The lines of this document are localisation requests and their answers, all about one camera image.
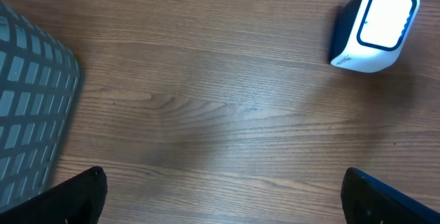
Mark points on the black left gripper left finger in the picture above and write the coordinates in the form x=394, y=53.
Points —
x=75, y=201

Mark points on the white barcode scanner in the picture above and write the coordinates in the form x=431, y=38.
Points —
x=369, y=34

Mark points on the grey plastic mesh basket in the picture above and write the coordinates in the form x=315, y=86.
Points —
x=39, y=81

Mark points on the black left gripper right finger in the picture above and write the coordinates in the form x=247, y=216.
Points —
x=366, y=199

